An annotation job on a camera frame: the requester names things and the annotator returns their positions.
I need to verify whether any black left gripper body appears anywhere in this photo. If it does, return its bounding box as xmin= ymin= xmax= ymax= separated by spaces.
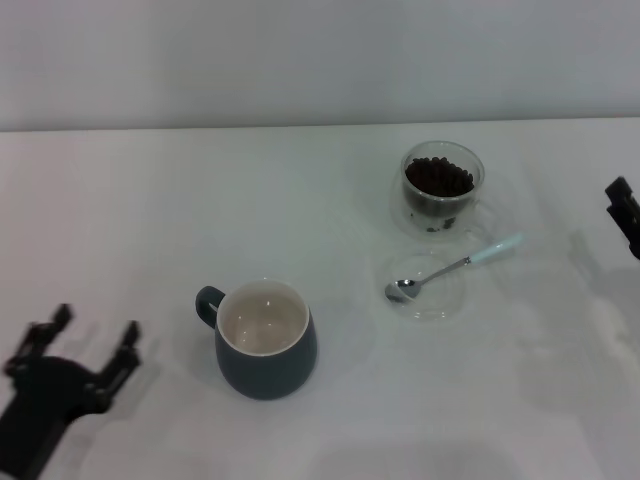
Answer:
xmin=0 ymin=355 xmax=107 ymax=479

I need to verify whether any dark grey mug white inside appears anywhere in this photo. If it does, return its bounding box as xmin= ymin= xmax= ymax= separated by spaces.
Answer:
xmin=194 ymin=278 xmax=319 ymax=401

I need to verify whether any metal spoon light blue handle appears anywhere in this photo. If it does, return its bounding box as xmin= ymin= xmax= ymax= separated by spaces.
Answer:
xmin=384 ymin=231 xmax=526 ymax=305

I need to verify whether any clear glass saucer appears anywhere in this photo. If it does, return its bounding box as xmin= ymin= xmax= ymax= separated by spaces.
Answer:
xmin=382 ymin=252 xmax=469 ymax=324

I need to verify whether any coffee beans pile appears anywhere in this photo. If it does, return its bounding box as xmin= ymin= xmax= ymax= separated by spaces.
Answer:
xmin=404 ymin=155 xmax=475 ymax=201

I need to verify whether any clear double-wall glass cup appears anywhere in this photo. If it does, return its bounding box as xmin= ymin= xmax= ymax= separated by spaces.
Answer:
xmin=389 ymin=140 xmax=501 ymax=245

